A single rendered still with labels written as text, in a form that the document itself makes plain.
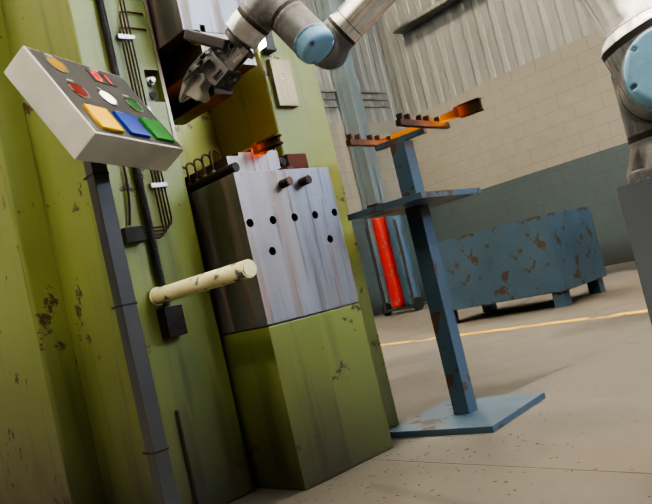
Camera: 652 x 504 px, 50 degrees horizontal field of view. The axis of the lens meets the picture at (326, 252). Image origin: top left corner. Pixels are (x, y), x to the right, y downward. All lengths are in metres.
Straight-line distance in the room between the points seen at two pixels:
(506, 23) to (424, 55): 1.55
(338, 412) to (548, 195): 8.49
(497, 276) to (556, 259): 0.52
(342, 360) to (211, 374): 0.39
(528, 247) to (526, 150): 4.97
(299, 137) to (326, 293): 0.63
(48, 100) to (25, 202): 0.81
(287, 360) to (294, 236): 0.37
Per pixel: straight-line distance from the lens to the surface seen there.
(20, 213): 2.41
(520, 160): 10.60
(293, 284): 2.07
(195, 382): 2.07
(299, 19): 1.63
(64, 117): 1.62
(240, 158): 2.13
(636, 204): 1.57
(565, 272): 5.64
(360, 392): 2.20
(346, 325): 2.19
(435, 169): 11.53
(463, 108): 2.49
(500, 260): 5.80
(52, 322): 2.38
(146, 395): 1.73
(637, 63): 1.43
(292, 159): 2.26
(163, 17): 2.28
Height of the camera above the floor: 0.53
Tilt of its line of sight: 3 degrees up
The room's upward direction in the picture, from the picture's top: 13 degrees counter-clockwise
